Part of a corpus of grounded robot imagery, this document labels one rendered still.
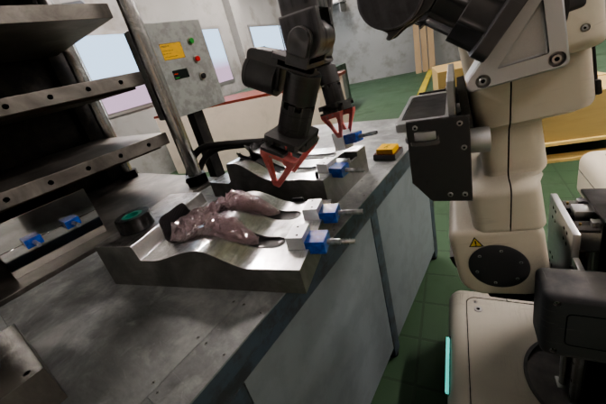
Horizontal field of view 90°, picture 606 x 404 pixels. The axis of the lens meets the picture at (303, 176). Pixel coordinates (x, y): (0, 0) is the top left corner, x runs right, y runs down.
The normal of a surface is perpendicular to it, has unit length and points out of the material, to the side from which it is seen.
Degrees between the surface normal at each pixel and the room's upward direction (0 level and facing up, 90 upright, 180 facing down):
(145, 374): 0
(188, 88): 90
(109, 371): 0
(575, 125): 90
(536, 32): 90
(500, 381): 0
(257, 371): 90
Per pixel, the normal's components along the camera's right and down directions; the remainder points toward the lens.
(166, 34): 0.79, 0.04
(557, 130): -0.27, 0.42
